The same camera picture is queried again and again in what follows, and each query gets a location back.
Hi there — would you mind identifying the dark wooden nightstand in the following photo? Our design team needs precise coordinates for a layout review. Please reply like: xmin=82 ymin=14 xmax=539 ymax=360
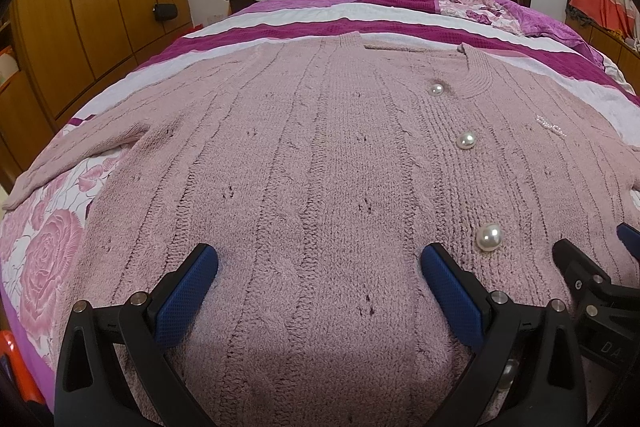
xmin=226 ymin=0 xmax=255 ymax=15

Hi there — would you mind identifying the pink knit cardigan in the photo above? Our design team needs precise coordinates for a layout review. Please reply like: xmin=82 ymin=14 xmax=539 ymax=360
xmin=7 ymin=35 xmax=639 ymax=426

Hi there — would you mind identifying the wooden wardrobe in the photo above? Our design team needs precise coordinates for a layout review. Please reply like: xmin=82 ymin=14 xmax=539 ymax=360
xmin=1 ymin=0 xmax=193 ymax=190

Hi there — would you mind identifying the small black hanging bag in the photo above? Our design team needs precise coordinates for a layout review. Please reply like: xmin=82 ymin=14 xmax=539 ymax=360
xmin=152 ymin=3 xmax=179 ymax=23

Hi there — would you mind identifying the floral pink bed sheet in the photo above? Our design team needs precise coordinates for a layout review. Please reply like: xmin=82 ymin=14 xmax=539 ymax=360
xmin=0 ymin=145 xmax=129 ymax=373

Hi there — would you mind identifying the red plastic object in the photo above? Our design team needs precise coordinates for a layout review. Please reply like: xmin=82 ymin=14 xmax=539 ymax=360
xmin=0 ymin=329 xmax=46 ymax=405

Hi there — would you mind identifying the red orange cloth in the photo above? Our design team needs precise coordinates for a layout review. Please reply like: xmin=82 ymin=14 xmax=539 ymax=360
xmin=570 ymin=0 xmax=639 ymax=42

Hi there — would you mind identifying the purple white striped blanket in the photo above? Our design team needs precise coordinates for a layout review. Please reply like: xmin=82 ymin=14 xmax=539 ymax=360
xmin=62 ymin=0 xmax=639 ymax=145

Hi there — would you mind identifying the wooden side cabinet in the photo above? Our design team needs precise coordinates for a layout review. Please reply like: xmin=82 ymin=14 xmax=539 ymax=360
xmin=565 ymin=6 xmax=640 ymax=93

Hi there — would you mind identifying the purple floral quilt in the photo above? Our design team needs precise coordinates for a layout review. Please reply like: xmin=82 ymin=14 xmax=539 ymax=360
xmin=438 ymin=0 xmax=604 ymax=69

